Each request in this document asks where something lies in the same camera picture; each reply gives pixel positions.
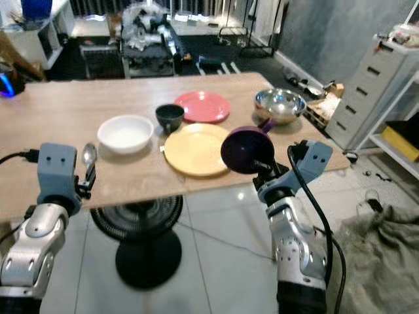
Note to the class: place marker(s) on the white drawer cabinet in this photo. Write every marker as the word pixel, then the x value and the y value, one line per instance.
pixel 363 91

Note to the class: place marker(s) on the yellow plate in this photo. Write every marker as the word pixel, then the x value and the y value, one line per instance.
pixel 193 150

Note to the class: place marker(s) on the brown cardboard sheet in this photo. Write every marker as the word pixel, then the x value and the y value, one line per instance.
pixel 16 59

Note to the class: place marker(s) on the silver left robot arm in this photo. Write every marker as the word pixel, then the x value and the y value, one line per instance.
pixel 33 255

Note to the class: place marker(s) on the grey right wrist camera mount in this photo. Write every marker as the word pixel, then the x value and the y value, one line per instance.
pixel 304 167

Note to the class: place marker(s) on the black speaker blue light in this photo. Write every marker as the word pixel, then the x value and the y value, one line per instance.
pixel 6 85

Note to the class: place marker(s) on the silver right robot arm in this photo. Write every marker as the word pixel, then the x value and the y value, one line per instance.
pixel 298 248

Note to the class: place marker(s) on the white shelf unit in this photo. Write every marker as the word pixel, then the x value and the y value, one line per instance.
pixel 39 39

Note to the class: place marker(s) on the metal spoon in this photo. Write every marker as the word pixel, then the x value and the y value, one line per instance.
pixel 90 154

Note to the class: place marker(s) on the steel bowl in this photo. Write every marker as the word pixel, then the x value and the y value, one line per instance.
pixel 280 103

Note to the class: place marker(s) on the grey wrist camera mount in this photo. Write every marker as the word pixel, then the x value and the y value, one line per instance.
pixel 304 167
pixel 57 175

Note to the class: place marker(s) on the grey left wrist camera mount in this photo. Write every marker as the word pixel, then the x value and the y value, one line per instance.
pixel 57 175

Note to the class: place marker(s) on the white open rack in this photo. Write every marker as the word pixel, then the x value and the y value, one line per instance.
pixel 393 155

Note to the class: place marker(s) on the blue vase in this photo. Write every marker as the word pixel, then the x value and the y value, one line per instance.
pixel 38 8

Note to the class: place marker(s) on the red plate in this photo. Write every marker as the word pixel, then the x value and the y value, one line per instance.
pixel 206 106

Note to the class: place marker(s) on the dark purple dish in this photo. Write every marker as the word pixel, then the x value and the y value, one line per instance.
pixel 245 149

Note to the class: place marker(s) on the black floor fan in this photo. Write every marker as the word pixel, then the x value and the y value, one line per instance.
pixel 147 261

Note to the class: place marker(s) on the yellow box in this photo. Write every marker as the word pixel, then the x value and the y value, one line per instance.
pixel 402 140

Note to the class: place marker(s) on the black crate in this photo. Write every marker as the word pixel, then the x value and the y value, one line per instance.
pixel 101 62

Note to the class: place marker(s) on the light wooden table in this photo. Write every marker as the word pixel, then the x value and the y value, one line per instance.
pixel 78 111

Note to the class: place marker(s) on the olive green sack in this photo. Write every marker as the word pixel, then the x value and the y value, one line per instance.
pixel 380 261

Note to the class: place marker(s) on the white bowl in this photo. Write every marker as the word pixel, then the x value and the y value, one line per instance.
pixel 124 136

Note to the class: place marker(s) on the black cluttered cart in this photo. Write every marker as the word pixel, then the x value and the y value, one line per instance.
pixel 147 59

